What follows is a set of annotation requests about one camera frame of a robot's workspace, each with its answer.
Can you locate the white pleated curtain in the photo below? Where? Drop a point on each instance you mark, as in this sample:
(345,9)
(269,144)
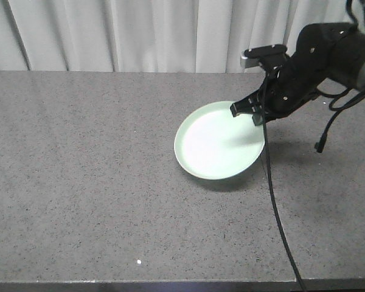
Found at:
(150,36)

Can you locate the mint green plate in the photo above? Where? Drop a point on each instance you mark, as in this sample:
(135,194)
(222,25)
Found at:
(212,144)

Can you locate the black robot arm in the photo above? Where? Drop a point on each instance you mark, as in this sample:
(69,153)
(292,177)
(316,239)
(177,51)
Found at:
(347,67)

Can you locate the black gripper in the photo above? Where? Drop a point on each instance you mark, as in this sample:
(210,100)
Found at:
(298,77)

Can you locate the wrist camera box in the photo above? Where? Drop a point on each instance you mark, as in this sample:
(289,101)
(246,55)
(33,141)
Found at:
(270,56)

